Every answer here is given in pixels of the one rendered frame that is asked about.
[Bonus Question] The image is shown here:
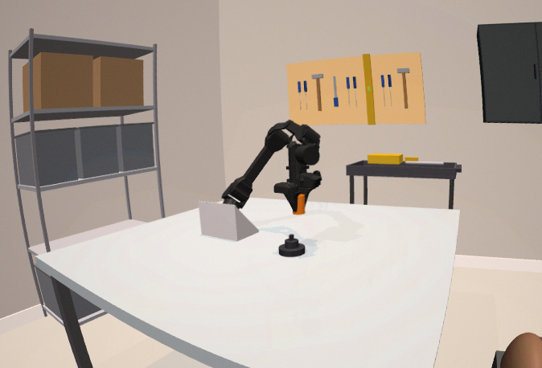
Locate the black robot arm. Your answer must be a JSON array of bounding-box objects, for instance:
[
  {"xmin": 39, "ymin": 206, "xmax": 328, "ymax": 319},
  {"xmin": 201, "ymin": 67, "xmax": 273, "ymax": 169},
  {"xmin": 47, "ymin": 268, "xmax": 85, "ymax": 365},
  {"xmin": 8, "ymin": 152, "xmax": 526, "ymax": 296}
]
[{"xmin": 222, "ymin": 120, "xmax": 322, "ymax": 210}]

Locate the orange tapered knob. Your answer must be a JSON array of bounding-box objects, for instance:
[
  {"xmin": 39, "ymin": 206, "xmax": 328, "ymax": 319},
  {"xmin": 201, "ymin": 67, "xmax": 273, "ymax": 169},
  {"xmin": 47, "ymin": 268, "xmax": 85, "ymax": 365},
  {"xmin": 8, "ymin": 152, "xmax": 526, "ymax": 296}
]
[{"xmin": 293, "ymin": 194, "xmax": 306, "ymax": 215}]

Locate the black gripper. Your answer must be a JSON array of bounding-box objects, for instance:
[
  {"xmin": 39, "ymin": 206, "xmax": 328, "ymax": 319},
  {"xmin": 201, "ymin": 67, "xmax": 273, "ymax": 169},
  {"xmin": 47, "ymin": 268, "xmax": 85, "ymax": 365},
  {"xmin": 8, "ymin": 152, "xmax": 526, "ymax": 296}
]
[{"xmin": 273, "ymin": 163, "xmax": 313, "ymax": 212}]

